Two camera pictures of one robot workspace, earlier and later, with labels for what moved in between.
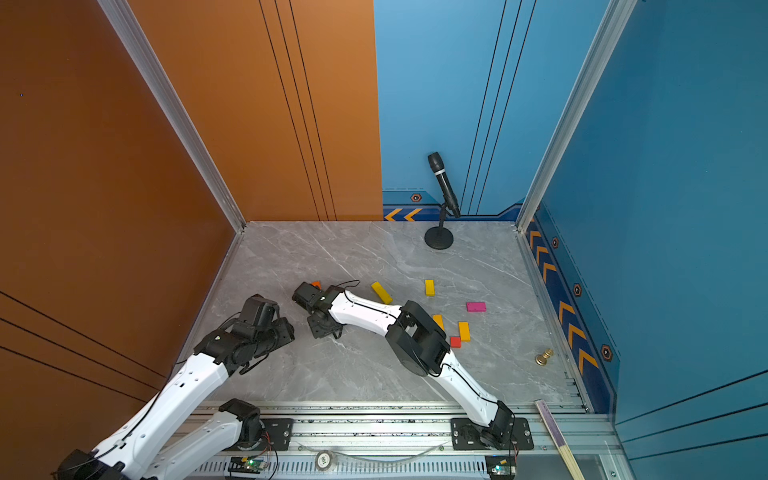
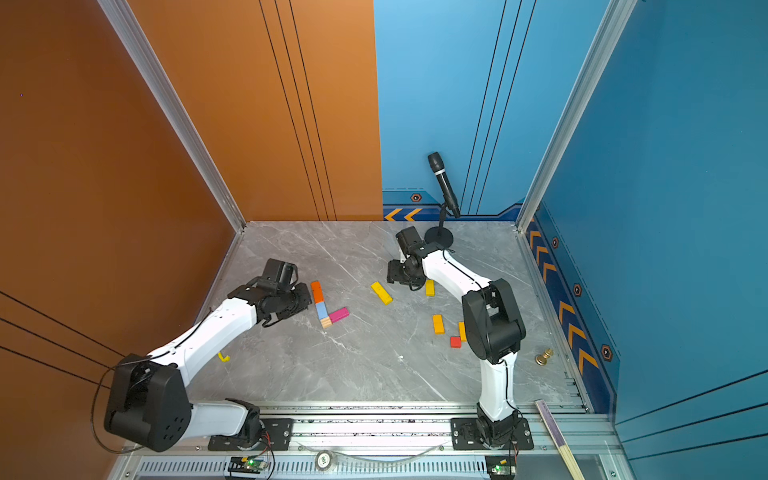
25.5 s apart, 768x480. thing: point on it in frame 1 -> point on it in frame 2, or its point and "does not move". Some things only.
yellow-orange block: (439, 320) does not move
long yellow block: (383, 294) does not move
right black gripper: (315, 330) -> (393, 274)
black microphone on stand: (441, 237) does not move
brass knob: (542, 359) does not move
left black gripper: (287, 331) -> (302, 288)
